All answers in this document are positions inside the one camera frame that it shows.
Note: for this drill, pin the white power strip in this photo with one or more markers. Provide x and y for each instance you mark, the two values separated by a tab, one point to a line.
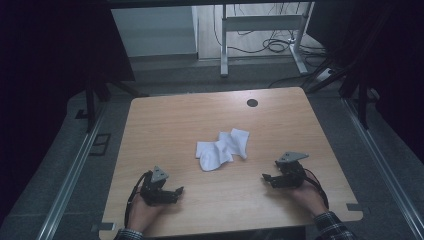
325	74

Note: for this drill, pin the black metal stand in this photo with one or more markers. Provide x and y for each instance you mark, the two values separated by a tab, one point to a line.
361	96
90	106

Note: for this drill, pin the white sock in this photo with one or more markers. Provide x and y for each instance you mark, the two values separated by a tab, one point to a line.
237	141
213	156

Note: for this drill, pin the white cabinet panel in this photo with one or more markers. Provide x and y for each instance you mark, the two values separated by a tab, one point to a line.
155	31

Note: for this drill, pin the black round table grommet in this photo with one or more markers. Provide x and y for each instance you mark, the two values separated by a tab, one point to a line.
252	102

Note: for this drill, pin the dark curtain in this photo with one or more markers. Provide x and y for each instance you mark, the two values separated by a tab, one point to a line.
393	60
43	66

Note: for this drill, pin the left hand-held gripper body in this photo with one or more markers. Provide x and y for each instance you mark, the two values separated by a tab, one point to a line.
154	190

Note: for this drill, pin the black floor bracket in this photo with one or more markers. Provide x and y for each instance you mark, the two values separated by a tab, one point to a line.
100	144

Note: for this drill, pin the aluminium floor rail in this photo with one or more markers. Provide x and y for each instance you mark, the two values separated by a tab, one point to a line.
383	166
71	176

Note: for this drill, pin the person's right hand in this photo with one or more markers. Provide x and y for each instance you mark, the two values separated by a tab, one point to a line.
308	198

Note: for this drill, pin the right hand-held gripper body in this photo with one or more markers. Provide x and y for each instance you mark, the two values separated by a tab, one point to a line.
291	171

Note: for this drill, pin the person's left hand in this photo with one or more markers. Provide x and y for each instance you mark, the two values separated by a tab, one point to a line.
143	213

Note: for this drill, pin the white metal desk frame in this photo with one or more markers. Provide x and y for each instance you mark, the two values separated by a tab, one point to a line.
260	22

